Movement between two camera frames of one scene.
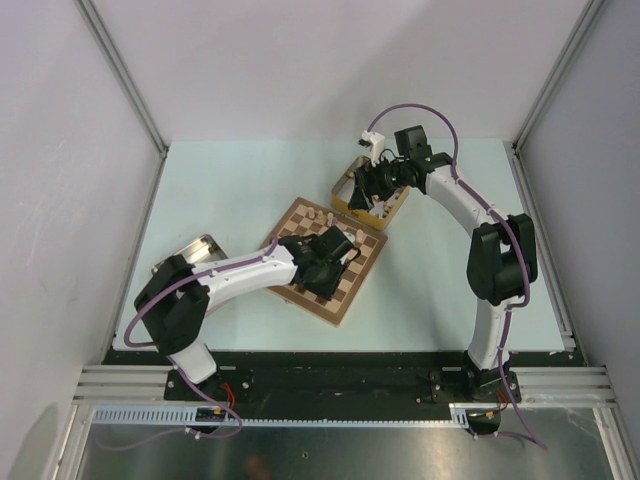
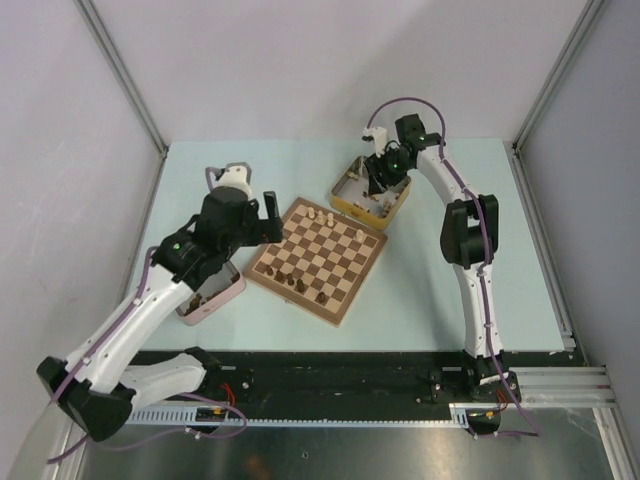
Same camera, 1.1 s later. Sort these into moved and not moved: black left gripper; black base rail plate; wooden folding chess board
Moved: black left gripper
Not moved: black base rail plate; wooden folding chess board
